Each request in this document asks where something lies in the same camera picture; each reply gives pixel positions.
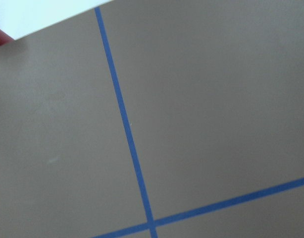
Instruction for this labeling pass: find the white table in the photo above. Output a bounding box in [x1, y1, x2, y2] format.
[0, 0, 109, 40]

